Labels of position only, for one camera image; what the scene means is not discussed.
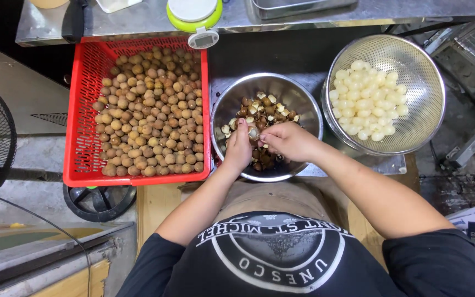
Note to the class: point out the pile of brown longan fruits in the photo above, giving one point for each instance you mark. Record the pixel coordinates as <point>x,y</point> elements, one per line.
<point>151,111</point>

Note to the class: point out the heap of longan shells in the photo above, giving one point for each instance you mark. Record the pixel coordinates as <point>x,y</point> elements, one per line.
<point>262,113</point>

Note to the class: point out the steel tray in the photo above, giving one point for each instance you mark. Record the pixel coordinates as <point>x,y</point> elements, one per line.
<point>299,6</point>

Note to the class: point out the person's right fingers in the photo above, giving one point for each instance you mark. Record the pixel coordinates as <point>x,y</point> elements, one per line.
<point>267,136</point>

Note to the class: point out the person's right hand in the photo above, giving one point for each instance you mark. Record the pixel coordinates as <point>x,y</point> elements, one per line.
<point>291,141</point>

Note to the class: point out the black round fan base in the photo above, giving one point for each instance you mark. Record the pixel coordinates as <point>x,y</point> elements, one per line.
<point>99,202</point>

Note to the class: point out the steel mixing bowl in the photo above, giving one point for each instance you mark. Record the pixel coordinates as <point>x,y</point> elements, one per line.
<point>237,99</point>

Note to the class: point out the white plastic container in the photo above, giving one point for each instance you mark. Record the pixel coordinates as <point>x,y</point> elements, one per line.
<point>116,4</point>

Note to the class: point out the green and white kitchen scale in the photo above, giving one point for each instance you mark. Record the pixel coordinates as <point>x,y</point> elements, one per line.
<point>194,18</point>

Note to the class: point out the beige bowl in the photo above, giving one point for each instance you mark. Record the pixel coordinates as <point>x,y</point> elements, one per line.
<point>48,3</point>

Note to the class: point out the half-peeled longan fruit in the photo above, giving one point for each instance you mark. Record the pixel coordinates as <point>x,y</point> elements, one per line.
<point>253,132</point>

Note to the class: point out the pile of peeled white longans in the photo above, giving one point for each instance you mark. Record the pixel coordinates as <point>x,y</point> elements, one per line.
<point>367,101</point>

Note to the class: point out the steel perforated colander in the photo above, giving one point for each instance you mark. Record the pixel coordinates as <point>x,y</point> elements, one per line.
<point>419,70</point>

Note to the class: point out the person's left hand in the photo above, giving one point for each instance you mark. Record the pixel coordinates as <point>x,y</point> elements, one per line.
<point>238,148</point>

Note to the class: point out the red plastic basket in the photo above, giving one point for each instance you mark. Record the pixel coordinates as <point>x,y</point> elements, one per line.
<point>81,123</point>

